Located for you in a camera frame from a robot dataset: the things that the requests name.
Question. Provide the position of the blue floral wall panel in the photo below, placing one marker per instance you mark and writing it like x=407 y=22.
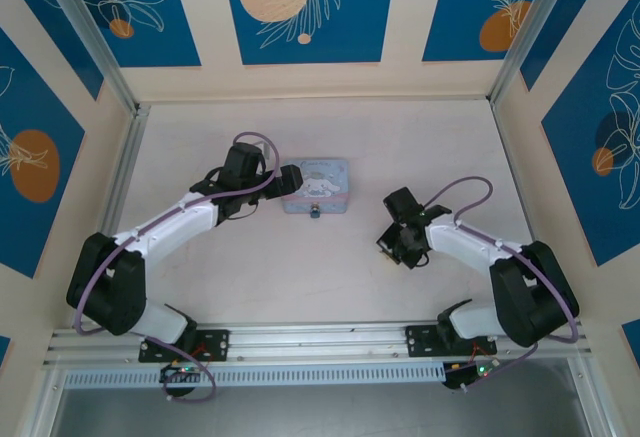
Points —
x=30 y=197
x=150 y=17
x=470 y=7
x=600 y=182

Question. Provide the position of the long aluminium base rail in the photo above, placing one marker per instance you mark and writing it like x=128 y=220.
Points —
x=320 y=342

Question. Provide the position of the blue panel large peach circle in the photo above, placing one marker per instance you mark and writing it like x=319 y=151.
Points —
x=310 y=7

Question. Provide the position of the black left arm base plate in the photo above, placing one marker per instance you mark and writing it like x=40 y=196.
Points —
x=215 y=344

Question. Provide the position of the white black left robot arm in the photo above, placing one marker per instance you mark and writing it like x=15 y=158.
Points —
x=170 y=222

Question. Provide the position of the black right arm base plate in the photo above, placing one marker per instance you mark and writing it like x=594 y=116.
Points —
x=422 y=341

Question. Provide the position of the grey metal panel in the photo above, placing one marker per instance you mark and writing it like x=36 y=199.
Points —
x=320 y=412

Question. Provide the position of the light blue cartoon pouch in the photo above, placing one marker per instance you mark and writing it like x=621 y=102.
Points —
x=325 y=187

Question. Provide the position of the thin aluminium side strip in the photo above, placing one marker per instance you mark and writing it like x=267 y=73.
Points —
x=510 y=167

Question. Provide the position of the aluminium frame post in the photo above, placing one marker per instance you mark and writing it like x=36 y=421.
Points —
x=525 y=32
x=90 y=32

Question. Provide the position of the aluminium side rail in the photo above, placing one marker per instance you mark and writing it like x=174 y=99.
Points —
x=127 y=167

